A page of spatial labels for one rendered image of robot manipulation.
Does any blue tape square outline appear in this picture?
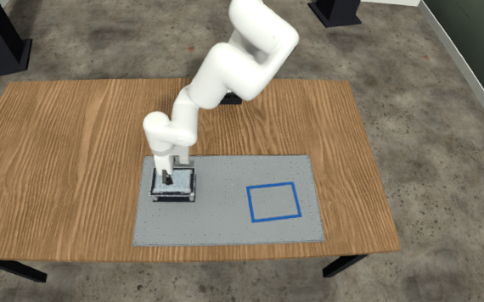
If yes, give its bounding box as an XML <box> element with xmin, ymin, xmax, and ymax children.
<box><xmin>246</xmin><ymin>182</ymin><xmax>302</xmax><ymax>223</ymax></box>

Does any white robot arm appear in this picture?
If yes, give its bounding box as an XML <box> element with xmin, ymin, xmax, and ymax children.
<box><xmin>143</xmin><ymin>0</ymin><xmax>299</xmax><ymax>164</ymax></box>

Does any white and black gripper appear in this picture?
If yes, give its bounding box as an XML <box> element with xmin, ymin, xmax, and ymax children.
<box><xmin>154</xmin><ymin>154</ymin><xmax>173</xmax><ymax>185</ymax></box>

